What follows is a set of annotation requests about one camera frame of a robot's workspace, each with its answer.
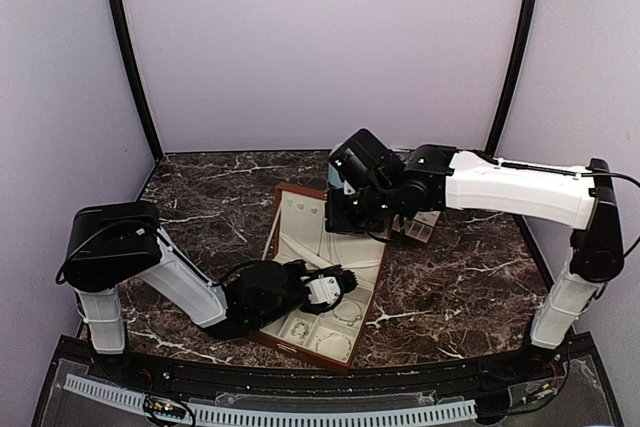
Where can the red jewelry display tray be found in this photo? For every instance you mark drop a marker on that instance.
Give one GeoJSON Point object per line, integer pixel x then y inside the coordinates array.
{"type": "Point", "coordinates": [417, 231]}

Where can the silver bangle back right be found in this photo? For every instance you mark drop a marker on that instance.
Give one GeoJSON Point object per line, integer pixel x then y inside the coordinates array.
{"type": "Point", "coordinates": [348, 312]}

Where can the gold crystal pendant earring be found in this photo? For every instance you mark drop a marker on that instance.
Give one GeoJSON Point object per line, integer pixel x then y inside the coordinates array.
{"type": "Point", "coordinates": [300, 331]}

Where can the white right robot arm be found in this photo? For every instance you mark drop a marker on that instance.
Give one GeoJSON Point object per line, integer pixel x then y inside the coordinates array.
{"type": "Point", "coordinates": [581, 198]}

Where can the red jewelry box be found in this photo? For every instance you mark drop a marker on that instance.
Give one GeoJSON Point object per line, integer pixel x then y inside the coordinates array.
{"type": "Point", "coordinates": [298, 233]}

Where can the silver bangle front right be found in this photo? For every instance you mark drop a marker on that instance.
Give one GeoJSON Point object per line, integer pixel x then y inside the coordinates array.
{"type": "Point", "coordinates": [335, 344]}

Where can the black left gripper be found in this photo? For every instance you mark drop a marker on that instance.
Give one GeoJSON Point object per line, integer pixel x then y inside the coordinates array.
{"type": "Point", "coordinates": [315, 276]}

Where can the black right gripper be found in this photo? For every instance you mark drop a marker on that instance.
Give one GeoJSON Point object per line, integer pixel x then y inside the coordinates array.
{"type": "Point", "coordinates": [336, 219]}

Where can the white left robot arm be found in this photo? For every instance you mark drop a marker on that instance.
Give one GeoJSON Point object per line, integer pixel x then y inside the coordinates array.
{"type": "Point", "coordinates": [112, 243]}

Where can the silver bangle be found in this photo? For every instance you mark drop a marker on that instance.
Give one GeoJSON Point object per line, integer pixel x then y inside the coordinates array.
{"type": "Point", "coordinates": [348, 312]}
{"type": "Point", "coordinates": [335, 344]}

